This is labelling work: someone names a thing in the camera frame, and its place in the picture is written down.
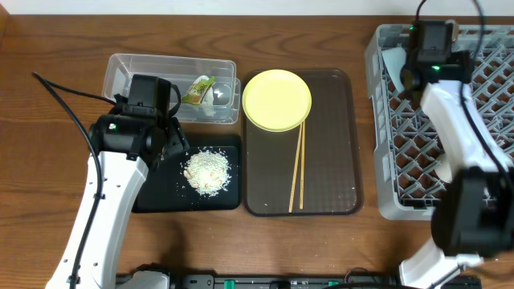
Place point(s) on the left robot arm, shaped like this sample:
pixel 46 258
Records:
pixel 125 144

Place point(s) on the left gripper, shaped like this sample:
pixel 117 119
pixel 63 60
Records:
pixel 173 142

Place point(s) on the clear plastic wrapper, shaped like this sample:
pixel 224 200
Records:
pixel 207 104

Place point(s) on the pale green cup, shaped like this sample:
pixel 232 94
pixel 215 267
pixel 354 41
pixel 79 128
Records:
pixel 446 169

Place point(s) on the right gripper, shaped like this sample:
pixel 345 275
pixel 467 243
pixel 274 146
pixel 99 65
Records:
pixel 464 62

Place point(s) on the yellow plate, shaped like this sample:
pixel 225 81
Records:
pixel 276 100

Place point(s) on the black waste tray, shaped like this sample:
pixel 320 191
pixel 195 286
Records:
pixel 167 189

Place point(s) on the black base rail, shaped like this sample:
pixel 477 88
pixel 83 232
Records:
pixel 358 277

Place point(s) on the clear plastic bin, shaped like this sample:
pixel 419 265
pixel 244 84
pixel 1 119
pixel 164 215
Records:
pixel 181 71

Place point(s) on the wooden chopstick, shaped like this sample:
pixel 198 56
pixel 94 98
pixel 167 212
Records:
pixel 295 169
pixel 302 160

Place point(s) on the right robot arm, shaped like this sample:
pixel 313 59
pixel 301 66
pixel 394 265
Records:
pixel 474 219

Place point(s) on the light blue bowl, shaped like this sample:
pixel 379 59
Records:
pixel 394 60

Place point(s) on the green snack wrapper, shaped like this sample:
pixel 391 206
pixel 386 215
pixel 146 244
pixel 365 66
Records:
pixel 197 91

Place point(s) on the rice food scraps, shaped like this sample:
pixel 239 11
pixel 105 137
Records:
pixel 207 172

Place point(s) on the brown serving tray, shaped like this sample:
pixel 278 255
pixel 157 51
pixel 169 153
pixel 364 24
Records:
pixel 332 168

